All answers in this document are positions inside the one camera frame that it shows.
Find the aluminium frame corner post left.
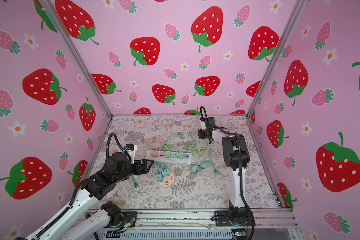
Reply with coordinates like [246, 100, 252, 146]
[40, 0, 113, 119]

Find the teal charger plug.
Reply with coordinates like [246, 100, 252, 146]
[157, 173, 163, 183]

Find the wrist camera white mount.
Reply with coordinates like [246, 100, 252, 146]
[200, 117, 207, 130]
[124, 144, 138, 165]

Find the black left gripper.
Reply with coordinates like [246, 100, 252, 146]
[115, 158, 154, 186]

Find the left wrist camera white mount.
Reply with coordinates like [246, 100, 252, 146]
[124, 144, 138, 165]

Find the green charger plug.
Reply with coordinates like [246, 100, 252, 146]
[177, 151, 184, 159]
[163, 151, 171, 158]

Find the white power strip cord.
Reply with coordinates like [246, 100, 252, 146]
[107, 176, 136, 200]

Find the blue charger plug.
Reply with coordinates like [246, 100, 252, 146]
[162, 169, 170, 177]

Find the round pink power socket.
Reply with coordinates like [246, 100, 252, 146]
[158, 171, 176, 189]

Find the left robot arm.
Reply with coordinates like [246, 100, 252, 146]
[27, 133, 154, 240]

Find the aluminium frame corner post right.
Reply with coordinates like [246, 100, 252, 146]
[247, 0, 308, 119]

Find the white multicolour power strip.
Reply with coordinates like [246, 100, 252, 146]
[144, 150, 193, 165]

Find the aluminium frame corner post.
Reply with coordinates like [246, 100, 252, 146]
[40, 0, 113, 119]
[247, 0, 308, 119]

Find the pink USB charger plug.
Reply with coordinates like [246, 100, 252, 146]
[150, 150, 159, 157]

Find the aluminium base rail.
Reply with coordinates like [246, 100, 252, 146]
[97, 209, 304, 240]

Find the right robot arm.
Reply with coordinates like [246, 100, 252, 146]
[198, 106, 256, 227]

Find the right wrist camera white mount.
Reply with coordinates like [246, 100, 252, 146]
[200, 117, 207, 130]

